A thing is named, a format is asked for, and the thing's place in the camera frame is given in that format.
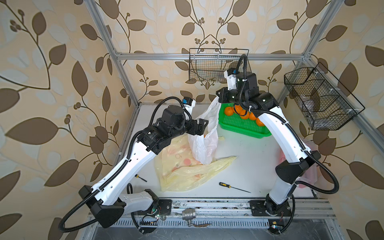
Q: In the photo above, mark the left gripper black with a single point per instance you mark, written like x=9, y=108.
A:
x=199, y=127

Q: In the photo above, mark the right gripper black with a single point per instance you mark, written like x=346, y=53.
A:
x=223, y=97

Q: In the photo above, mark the white plastic bag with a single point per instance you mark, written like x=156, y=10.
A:
x=203, y=147

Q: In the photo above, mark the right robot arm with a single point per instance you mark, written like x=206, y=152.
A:
x=299, y=157

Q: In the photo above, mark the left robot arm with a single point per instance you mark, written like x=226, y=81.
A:
x=105, y=199

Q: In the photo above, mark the orange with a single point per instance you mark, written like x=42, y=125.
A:
x=252, y=116
x=229, y=111
x=239, y=110
x=259, y=122
x=244, y=114

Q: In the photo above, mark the green plastic basket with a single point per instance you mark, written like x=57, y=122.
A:
x=236, y=124

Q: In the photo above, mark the yellow plastic bag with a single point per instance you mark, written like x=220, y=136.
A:
x=178, y=171

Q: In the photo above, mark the yellow black screwdriver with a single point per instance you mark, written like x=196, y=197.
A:
x=231, y=187

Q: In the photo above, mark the small screwdriver left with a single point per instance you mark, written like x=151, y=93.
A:
x=138, y=177

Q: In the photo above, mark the metal cylinder fitting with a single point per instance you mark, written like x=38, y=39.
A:
x=188, y=214

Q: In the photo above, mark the pink plastic box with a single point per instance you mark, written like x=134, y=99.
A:
x=310, y=175

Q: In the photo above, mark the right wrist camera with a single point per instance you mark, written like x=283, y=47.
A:
x=231, y=78

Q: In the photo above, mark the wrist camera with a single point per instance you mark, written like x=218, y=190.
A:
x=231, y=78
x=189, y=104

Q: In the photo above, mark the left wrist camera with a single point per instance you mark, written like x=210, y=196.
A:
x=189, y=104

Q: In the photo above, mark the back wire basket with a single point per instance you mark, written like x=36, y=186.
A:
x=208, y=65

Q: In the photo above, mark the wire basket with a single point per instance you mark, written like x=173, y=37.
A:
x=208, y=65
x=324, y=100

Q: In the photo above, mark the right wire basket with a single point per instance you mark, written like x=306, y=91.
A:
x=324, y=100

